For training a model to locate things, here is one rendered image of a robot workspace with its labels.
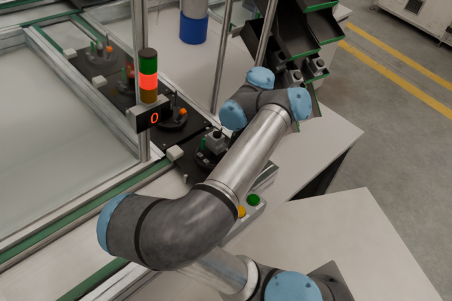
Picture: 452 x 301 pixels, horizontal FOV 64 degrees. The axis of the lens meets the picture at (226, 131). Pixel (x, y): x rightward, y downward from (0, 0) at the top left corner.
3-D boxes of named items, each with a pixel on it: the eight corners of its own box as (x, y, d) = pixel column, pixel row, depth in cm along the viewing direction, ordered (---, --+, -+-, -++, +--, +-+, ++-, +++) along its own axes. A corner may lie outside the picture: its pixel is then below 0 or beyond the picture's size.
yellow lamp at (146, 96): (161, 99, 104) (161, 86, 100) (146, 106, 101) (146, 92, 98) (150, 90, 106) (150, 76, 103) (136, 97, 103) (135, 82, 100)
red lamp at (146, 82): (161, 85, 100) (161, 71, 97) (146, 92, 98) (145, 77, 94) (150, 76, 103) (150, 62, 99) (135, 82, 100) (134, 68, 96)
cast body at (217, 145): (225, 150, 125) (228, 136, 120) (216, 156, 123) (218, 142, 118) (209, 136, 129) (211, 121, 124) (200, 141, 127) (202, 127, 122)
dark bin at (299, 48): (317, 52, 118) (331, 39, 111) (288, 62, 111) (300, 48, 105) (276, -16, 123) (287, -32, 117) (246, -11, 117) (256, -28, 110)
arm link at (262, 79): (240, 74, 91) (255, 60, 97) (233, 107, 99) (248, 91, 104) (268, 87, 89) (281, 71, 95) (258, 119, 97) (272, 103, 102)
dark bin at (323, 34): (341, 39, 126) (355, 27, 120) (315, 48, 120) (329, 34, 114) (302, -24, 131) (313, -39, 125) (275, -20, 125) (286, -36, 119)
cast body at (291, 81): (296, 92, 127) (307, 82, 121) (286, 93, 125) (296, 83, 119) (288, 71, 129) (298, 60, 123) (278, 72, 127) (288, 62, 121)
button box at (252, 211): (264, 211, 124) (268, 201, 120) (220, 248, 113) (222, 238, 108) (249, 198, 127) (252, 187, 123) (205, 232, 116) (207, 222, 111)
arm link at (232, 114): (247, 104, 81) (269, 81, 88) (210, 107, 88) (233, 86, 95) (259, 133, 84) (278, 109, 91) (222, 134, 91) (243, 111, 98)
